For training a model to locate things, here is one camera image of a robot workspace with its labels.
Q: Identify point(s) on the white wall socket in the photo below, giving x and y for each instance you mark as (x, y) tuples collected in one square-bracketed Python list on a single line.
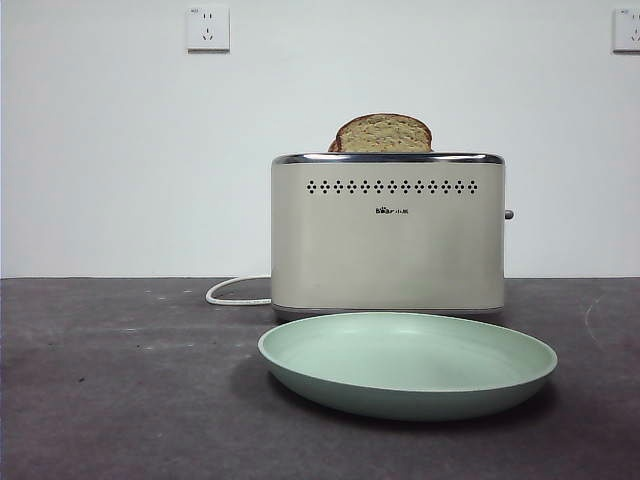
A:
[(627, 31), (208, 30)]

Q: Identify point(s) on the small sliced bread piece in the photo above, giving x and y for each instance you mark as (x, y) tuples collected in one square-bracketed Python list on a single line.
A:
[(333, 146)]

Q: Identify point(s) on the cream two-slot toaster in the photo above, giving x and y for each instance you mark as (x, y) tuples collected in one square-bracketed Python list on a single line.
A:
[(390, 250)]

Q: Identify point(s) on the large sliced bread piece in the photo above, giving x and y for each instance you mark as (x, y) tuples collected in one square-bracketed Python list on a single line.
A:
[(385, 135)]

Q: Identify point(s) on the pale green round plate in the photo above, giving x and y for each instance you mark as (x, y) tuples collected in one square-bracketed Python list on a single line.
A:
[(400, 360)]

